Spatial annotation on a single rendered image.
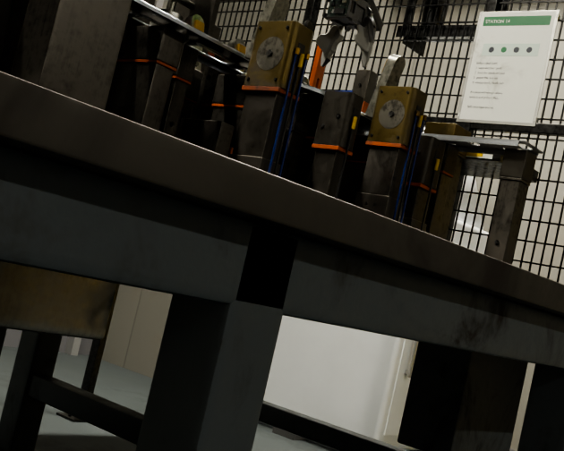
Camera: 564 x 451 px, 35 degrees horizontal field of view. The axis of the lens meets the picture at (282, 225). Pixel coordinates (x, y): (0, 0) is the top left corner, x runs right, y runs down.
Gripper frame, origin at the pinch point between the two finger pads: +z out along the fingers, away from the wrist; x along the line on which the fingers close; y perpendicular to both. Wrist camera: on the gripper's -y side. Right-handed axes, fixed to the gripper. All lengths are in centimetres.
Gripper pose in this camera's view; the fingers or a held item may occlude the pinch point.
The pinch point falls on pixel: (345, 65)
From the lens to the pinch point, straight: 199.6
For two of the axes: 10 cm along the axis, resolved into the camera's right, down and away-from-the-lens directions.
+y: -6.2, -1.8, -7.7
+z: -2.1, 9.8, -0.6
